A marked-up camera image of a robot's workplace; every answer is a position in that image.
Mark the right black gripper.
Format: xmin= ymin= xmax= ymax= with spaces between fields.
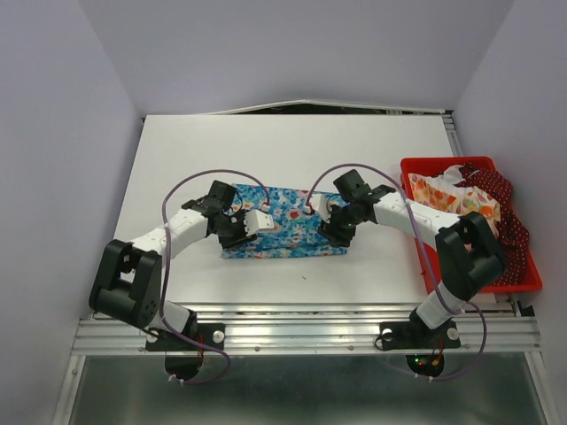
xmin=317 ymin=201 xmax=361 ymax=247

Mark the blue floral skirt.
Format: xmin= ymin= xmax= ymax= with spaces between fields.
xmin=221 ymin=187 xmax=347 ymax=259

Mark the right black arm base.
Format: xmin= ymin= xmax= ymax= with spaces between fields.
xmin=374 ymin=321 xmax=461 ymax=352

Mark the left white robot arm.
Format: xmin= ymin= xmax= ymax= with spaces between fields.
xmin=89 ymin=181 xmax=274 ymax=349

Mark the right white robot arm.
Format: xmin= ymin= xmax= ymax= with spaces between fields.
xmin=305 ymin=169 xmax=507 ymax=345

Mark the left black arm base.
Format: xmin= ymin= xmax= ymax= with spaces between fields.
xmin=144 ymin=322 xmax=225 ymax=352

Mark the red plastic bin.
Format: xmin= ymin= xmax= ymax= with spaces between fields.
xmin=400 ymin=157 xmax=542 ymax=293

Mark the orange floral cream skirt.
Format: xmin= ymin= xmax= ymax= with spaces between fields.
xmin=408 ymin=166 xmax=501 ymax=237

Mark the red polka dot skirt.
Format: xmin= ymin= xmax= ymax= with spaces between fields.
xmin=461 ymin=163 xmax=530 ymax=286

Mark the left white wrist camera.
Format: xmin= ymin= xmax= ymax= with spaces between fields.
xmin=244 ymin=210 xmax=276 ymax=236

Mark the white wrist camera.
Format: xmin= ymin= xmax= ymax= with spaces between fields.
xmin=244 ymin=210 xmax=276 ymax=236
xmin=304 ymin=193 xmax=345 ymax=224

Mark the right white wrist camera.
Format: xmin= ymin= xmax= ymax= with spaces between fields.
xmin=304 ymin=193 xmax=345 ymax=224

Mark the aluminium frame rail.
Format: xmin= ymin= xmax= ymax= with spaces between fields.
xmin=71 ymin=303 xmax=541 ymax=357

